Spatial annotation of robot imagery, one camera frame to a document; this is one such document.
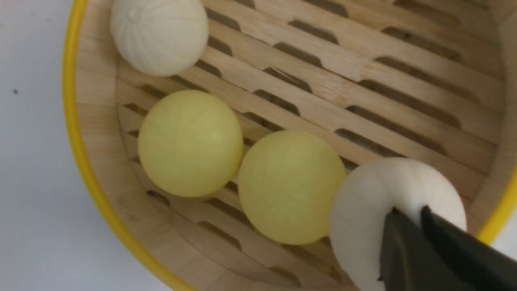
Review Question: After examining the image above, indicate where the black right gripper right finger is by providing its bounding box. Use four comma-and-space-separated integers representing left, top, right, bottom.
420, 206, 517, 291

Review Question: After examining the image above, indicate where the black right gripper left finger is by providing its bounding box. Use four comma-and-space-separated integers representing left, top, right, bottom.
378, 208, 473, 291

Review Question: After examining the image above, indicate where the bamboo steamer tray yellow rim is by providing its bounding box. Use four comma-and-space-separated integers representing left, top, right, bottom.
63, 0, 516, 291

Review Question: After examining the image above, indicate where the yellow bun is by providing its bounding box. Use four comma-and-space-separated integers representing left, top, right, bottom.
137, 90, 244, 198
238, 130, 347, 245

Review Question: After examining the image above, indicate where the white bun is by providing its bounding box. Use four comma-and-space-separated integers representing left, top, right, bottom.
329, 157, 467, 291
109, 0, 209, 77

